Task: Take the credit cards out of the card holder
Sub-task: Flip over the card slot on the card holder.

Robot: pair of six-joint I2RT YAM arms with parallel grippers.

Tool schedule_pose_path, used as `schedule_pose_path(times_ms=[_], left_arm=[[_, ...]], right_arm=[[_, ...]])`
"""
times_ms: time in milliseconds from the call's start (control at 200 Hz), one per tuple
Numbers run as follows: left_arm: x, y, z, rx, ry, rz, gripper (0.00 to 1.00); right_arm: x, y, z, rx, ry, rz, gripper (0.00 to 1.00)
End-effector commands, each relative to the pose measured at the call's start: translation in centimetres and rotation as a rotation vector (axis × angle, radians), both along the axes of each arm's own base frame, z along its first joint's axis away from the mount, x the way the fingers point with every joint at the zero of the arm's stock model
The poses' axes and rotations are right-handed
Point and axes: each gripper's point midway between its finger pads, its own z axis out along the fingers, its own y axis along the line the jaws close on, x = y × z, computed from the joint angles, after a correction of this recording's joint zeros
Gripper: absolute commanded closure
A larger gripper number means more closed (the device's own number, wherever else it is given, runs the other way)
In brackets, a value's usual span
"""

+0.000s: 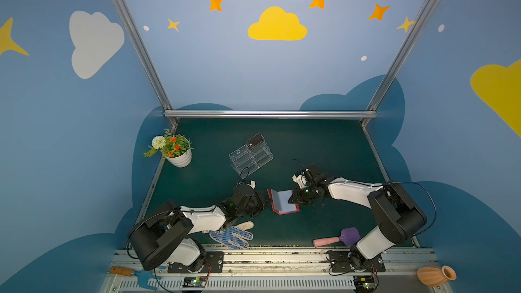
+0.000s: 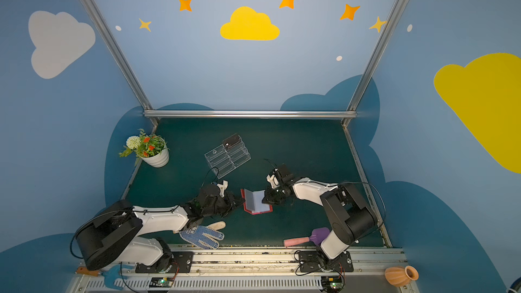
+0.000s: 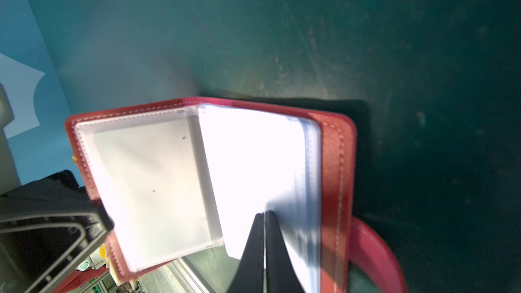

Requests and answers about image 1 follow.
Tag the terracotta clay vase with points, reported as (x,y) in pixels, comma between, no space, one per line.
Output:
(436,276)

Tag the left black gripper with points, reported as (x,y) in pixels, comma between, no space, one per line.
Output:
(256,201)

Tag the left diagonal aluminium post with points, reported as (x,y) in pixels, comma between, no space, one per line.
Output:
(136,39)

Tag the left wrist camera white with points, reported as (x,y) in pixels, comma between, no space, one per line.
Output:
(252,184)

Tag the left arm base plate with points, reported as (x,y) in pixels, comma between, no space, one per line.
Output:
(212,261)

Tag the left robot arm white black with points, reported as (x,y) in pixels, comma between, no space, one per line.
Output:
(164,235)

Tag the diagonal aluminium post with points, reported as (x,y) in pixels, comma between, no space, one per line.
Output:
(423,17)
(136,39)

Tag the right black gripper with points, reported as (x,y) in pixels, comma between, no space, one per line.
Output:
(301,195)

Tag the red card holder wallet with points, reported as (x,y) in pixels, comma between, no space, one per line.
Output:
(280,202)

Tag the aluminium rail frame front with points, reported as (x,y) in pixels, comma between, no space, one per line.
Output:
(283,269)

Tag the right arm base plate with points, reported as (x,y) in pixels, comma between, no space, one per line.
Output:
(343,261)

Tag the green circuit board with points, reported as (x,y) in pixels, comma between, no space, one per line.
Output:
(365,284)
(195,283)

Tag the right green circuit board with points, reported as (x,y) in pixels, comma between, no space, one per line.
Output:
(365,284)

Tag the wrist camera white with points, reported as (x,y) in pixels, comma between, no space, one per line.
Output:
(252,184)
(300,180)

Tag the purple pink toy shovel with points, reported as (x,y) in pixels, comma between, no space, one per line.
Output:
(348,237)

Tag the horizontal aluminium back bar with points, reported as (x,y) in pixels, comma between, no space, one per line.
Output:
(271,114)

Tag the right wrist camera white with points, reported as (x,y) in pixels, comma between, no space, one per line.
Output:
(300,180)

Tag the blue fork wooden handle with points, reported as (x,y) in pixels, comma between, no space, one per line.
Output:
(142,276)

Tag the clear acrylic card organizer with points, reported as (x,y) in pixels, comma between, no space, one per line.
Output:
(245,161)

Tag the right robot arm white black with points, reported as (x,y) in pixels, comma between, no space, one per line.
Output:
(398,217)

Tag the blue dotted work glove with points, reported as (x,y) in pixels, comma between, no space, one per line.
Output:
(235,237)

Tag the right diagonal aluminium post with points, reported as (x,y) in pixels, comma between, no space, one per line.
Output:
(423,17)

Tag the white pot with flowers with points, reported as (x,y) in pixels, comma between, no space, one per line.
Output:
(175,148)

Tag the left green circuit board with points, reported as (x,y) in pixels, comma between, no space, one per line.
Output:
(195,283)

